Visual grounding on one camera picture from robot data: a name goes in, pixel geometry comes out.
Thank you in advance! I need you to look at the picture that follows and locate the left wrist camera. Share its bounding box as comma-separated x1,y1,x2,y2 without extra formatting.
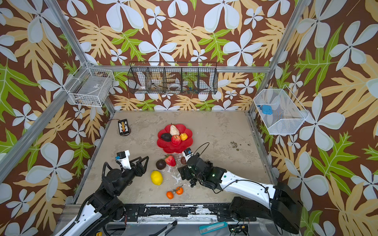
116,150,131,170

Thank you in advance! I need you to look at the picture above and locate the red fake pomegranate piece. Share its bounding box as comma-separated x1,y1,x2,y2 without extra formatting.
171,135,182,147

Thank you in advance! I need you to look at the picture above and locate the dark fake avocado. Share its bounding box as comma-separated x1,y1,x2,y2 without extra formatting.
160,133,172,142

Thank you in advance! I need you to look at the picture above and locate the brown fake fig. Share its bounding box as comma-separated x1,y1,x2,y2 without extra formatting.
180,157,187,165

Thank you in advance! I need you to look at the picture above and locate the white wire basket left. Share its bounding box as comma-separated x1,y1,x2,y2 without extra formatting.
64,63,115,107

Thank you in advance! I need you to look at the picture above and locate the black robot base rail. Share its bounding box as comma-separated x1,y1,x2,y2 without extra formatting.
124,203,234,223

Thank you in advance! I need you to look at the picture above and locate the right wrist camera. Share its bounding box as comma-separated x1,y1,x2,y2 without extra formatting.
182,147,193,162

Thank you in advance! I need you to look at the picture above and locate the aluminium corner frame post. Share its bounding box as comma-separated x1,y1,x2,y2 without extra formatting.
46,1,115,114

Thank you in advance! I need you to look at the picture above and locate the blue object in basket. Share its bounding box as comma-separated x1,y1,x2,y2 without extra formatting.
259,105,273,115

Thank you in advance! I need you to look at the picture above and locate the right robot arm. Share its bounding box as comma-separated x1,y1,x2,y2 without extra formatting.
178,153,303,234

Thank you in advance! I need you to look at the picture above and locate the black charger board with connectors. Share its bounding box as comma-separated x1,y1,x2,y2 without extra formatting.
118,119,131,136

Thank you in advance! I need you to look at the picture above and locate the dark purple passion fruit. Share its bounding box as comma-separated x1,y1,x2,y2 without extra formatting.
156,159,166,170

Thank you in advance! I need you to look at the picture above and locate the small orange-yellow fruit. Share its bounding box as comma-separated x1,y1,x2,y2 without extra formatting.
180,133,188,141

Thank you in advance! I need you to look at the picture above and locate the orange mandarin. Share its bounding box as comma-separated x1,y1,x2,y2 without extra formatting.
166,191,174,199
175,187,184,195

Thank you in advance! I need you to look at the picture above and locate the white mesh basket right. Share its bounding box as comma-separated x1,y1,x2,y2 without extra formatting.
254,86,310,136

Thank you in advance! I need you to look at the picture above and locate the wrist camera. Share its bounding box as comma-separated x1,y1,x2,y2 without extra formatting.
116,150,131,170
182,147,193,162

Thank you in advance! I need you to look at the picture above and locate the red fake strawberry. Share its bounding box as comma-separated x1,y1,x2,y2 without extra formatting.
164,154,176,167

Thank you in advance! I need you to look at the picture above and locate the cream fake garlic bulb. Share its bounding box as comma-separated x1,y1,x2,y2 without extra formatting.
169,125,180,136

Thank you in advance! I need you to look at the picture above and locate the orange mandarin left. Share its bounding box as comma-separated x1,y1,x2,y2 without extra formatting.
166,191,174,199

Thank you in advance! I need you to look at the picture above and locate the black fake grape bunch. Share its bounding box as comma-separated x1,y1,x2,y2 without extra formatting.
190,178,197,188

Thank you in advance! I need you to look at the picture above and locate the yellow fake lemon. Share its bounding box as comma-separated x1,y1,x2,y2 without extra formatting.
151,171,163,185

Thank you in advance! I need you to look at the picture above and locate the teal box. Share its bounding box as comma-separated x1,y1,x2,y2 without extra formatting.
199,222,228,235

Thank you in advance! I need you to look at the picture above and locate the black wire basket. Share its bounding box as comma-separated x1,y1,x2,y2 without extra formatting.
126,62,219,94

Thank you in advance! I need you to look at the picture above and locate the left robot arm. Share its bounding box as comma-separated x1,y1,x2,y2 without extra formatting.
56,156,149,236

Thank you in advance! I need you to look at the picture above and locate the orange mandarin right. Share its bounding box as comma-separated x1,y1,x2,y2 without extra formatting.
175,187,184,195

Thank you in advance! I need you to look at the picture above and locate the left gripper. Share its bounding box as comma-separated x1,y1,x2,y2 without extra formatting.
116,156,149,196

